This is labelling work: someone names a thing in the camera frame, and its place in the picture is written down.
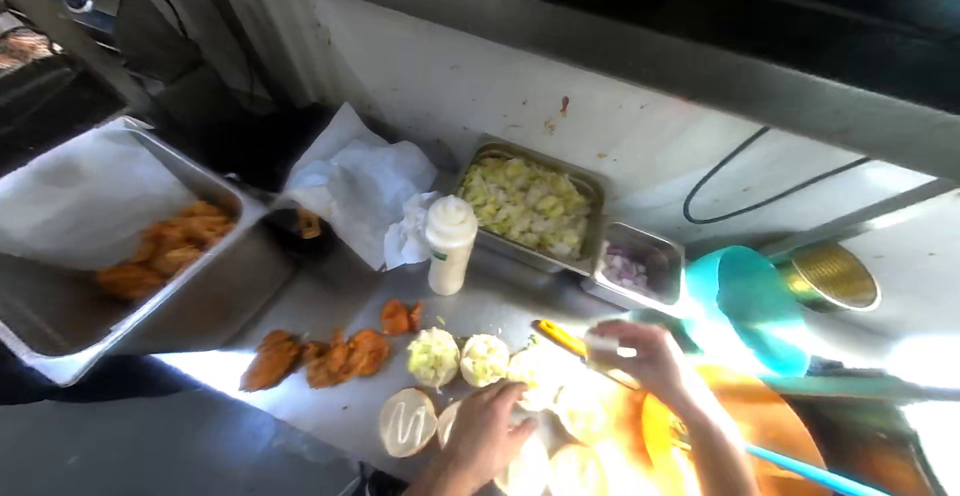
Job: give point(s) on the person's right hand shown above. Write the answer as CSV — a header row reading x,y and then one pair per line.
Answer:
x,y
651,353

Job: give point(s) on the person's left hand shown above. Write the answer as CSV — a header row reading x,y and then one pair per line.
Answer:
x,y
480,432

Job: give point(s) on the person's left thumb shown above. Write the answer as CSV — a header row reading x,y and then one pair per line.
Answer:
x,y
523,431

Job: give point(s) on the person's right fingers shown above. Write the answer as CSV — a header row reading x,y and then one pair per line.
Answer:
x,y
622,328

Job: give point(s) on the person's left fingers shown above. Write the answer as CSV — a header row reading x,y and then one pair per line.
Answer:
x,y
507,392

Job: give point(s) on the pale white piece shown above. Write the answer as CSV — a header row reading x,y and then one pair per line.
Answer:
x,y
601,346

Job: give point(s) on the person's left forearm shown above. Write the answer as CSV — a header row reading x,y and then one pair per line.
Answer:
x,y
442,479

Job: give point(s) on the person's right forearm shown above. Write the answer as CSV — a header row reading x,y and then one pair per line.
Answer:
x,y
716,443

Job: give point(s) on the heap of chopped purple onion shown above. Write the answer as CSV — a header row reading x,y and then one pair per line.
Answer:
x,y
626,267

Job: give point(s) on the small steel pan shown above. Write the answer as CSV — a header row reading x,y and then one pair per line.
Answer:
x,y
671,271

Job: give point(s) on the rows of bun halves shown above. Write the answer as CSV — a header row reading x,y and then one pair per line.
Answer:
x,y
407,425

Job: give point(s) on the yellow round container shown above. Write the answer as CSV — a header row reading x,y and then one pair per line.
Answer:
x,y
658,436

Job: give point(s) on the fried chicken piece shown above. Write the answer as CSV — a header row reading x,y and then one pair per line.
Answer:
x,y
271,361
369,353
321,367
394,317

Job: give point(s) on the teal plastic container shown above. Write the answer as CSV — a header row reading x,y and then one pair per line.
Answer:
x,y
757,308

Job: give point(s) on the rectangular steel pan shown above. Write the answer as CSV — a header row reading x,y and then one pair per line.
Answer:
x,y
495,242

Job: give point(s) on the white squeeze bottle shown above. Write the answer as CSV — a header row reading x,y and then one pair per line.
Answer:
x,y
450,248

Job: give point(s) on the heap of chopped lettuce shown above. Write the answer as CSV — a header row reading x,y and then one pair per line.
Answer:
x,y
526,202

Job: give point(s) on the large round orange tub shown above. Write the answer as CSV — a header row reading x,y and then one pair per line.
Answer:
x,y
776,421

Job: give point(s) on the crumpled white paper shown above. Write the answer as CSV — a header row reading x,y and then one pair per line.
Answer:
x,y
409,237

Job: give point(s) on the open golden tin can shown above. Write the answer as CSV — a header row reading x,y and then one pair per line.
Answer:
x,y
829,278

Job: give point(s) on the white paper sheet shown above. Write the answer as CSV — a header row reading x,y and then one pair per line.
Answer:
x,y
360,181

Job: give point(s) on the long steel overhead shelf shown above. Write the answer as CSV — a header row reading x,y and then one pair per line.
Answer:
x,y
675,75

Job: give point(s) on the small brown wooden piece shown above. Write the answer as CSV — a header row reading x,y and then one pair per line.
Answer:
x,y
307,224

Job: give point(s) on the large deep steel pan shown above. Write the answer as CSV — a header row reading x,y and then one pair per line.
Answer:
x,y
225,286

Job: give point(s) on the pile of fried chicken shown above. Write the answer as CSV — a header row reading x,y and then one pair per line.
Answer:
x,y
161,252

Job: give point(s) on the white lining paper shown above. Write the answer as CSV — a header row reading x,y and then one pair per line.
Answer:
x,y
90,188

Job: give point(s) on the steel appliance with knob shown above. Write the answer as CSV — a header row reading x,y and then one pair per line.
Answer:
x,y
101,12

